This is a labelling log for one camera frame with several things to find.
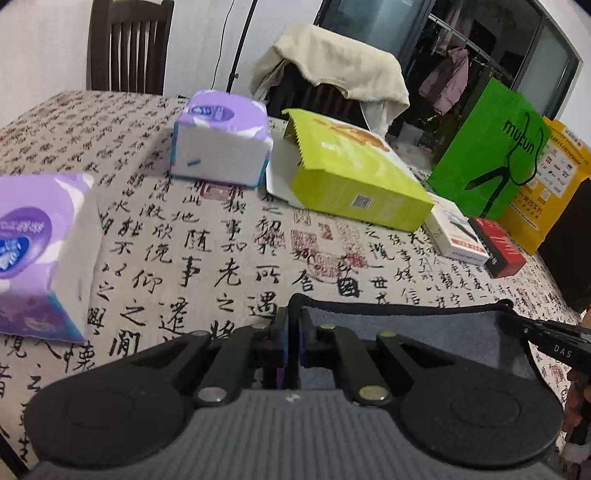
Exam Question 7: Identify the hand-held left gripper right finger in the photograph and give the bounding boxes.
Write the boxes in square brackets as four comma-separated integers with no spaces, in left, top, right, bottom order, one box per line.
[299,308,445,407]

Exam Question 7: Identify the large purple tissue pack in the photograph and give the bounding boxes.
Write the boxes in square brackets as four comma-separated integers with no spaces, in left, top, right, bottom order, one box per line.
[0,173,100,344]

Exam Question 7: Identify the purple white tissue pack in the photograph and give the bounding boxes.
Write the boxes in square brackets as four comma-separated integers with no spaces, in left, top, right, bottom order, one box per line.
[170,89,274,190]

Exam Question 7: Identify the pink jacket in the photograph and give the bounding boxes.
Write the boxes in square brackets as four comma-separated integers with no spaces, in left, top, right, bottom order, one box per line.
[418,46,470,116]

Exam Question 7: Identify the dark wooden chair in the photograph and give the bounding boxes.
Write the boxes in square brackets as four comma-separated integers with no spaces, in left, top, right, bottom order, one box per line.
[87,0,175,96]

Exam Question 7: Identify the dark grey towel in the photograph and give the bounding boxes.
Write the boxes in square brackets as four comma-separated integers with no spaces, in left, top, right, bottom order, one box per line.
[288,294,542,385]

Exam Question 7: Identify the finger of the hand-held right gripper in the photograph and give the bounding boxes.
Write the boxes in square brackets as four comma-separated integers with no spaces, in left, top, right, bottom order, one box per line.
[521,327,591,367]
[501,305,591,340]

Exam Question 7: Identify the black cable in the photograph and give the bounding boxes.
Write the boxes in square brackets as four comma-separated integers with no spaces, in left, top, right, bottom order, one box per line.
[215,0,232,88]

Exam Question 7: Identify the green paper bag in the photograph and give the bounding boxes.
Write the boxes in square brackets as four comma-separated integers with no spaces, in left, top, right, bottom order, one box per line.
[426,78,553,221]

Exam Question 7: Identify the dark chair under cloth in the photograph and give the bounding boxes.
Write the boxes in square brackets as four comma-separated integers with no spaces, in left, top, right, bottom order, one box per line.
[267,62,372,127]

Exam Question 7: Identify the yellow-green cardboard box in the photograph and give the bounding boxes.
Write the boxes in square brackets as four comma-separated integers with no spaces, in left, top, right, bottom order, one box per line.
[265,108,435,232]

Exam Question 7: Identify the clothes rack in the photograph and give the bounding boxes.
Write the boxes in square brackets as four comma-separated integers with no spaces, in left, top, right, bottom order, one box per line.
[427,13,515,84]

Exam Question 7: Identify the small white box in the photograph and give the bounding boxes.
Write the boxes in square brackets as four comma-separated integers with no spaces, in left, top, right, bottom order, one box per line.
[423,193,491,267]

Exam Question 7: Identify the glass sliding door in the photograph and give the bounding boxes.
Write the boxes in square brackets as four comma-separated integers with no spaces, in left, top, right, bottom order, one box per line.
[314,0,580,121]

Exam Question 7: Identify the beige cloth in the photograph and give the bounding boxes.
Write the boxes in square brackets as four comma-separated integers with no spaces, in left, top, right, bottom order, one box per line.
[250,23,411,136]

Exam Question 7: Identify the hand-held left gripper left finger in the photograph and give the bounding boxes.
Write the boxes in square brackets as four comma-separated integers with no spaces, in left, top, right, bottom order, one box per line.
[130,305,290,407]

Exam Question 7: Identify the red black box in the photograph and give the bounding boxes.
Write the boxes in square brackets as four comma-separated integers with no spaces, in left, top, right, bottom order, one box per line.
[468,216,527,279]

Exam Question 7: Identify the black tripod stand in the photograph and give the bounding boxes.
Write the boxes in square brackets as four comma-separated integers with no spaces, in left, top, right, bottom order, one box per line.
[225,0,259,94]

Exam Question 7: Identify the person's right hand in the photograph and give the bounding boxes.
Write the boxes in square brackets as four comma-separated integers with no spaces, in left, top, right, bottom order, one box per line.
[564,367,591,462]

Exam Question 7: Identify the yellow paper bag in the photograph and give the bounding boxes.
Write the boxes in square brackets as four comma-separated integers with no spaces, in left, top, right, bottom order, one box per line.
[501,115,591,256]

